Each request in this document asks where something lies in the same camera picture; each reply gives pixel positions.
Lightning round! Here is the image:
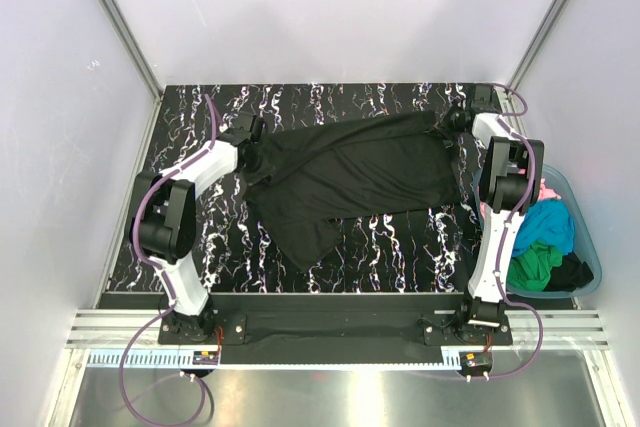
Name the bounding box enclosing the black t shirt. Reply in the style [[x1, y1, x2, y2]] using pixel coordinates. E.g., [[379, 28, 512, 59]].
[[244, 111, 460, 270], [544, 252, 594, 292]]

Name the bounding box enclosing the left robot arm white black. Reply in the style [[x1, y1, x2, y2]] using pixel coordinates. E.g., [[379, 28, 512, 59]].
[[125, 114, 266, 341]]

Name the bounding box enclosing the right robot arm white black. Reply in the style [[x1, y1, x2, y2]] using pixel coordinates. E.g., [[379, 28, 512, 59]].
[[443, 82, 545, 345]]

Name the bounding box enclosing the pink t shirt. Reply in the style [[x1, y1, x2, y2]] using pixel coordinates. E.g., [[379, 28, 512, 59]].
[[537, 179, 561, 202]]

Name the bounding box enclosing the blue t shirt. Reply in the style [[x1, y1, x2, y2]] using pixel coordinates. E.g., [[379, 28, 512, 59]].
[[512, 199, 575, 257]]

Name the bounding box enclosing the green t shirt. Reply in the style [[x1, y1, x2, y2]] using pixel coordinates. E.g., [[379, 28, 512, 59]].
[[507, 241, 564, 292]]

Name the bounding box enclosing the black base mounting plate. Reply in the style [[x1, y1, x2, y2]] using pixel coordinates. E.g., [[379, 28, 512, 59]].
[[159, 293, 512, 368]]

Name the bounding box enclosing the teal plastic laundry basket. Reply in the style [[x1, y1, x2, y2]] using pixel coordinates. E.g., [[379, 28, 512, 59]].
[[506, 165, 602, 300]]

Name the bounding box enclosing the black t shirt in basket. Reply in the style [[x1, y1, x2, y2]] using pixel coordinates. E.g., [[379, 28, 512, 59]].
[[544, 252, 594, 292]]

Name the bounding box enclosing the left aluminium frame post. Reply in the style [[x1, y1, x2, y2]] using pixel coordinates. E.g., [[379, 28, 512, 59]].
[[98, 0, 164, 101]]

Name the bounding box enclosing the aluminium frame post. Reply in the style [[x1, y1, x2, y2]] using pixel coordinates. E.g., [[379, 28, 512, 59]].
[[504, 0, 601, 101], [98, 0, 164, 101]]

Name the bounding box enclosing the right aluminium frame post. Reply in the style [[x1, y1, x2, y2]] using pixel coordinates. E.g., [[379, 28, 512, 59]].
[[504, 0, 601, 101]]

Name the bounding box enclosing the aluminium rail profile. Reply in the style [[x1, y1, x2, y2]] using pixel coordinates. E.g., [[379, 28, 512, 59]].
[[66, 310, 608, 349]]

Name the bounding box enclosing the white slotted cable duct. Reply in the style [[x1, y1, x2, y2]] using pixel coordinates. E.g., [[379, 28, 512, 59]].
[[88, 349, 462, 371]]

